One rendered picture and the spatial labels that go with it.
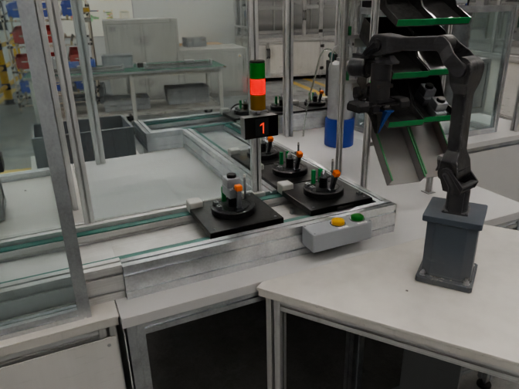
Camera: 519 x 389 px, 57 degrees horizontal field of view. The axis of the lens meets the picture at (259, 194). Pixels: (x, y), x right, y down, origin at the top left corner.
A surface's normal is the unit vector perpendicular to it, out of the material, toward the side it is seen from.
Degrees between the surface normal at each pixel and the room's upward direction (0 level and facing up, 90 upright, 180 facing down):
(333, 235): 90
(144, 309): 0
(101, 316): 0
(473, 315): 0
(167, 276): 90
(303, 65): 90
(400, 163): 45
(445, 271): 90
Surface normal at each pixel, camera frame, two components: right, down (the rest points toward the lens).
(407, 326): -0.02, -0.93
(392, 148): 0.17, -0.40
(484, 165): 0.42, 0.33
